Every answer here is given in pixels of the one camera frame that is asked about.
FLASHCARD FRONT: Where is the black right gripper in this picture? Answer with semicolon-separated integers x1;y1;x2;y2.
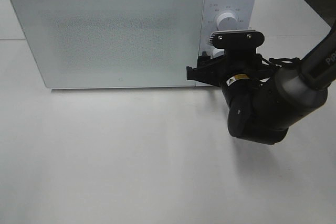
186;48;262;88

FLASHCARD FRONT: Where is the white microwave knob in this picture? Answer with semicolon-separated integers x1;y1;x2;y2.
215;10;238;31
212;48;225;58

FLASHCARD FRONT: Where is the white microwave door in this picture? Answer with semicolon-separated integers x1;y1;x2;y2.
10;0;203;89

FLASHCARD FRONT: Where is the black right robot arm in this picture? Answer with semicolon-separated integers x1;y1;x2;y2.
186;28;335;145

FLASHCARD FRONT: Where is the black cable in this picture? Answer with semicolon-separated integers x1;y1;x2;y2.
259;56;300;88

